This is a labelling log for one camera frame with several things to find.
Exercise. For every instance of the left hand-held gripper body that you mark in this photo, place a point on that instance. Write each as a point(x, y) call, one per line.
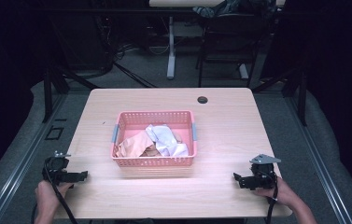
point(55, 166)

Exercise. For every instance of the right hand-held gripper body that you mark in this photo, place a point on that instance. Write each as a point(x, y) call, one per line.
point(263, 175)

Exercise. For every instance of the tan cloth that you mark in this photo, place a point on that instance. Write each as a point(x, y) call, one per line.
point(134, 145)

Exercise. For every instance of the pink plastic basket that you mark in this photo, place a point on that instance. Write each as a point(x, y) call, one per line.
point(152, 162)

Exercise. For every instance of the white cloth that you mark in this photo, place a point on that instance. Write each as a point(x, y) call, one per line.
point(165, 139)

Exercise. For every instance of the person's right hand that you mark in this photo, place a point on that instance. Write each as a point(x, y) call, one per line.
point(284, 194)

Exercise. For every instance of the person's left hand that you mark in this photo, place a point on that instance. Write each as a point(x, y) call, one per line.
point(46, 197)

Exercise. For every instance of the black chair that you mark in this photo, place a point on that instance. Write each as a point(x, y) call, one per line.
point(226, 37)

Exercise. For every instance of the white desk with legs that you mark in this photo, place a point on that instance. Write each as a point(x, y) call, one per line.
point(171, 46)

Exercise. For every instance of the grey cloth on chair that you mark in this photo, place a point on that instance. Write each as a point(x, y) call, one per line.
point(214, 9)

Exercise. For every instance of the aluminium floor rail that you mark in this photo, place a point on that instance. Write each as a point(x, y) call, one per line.
point(320, 168)
point(21, 168)

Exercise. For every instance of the black metal frame stand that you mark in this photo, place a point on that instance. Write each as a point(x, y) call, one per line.
point(302, 99)
point(48, 93)

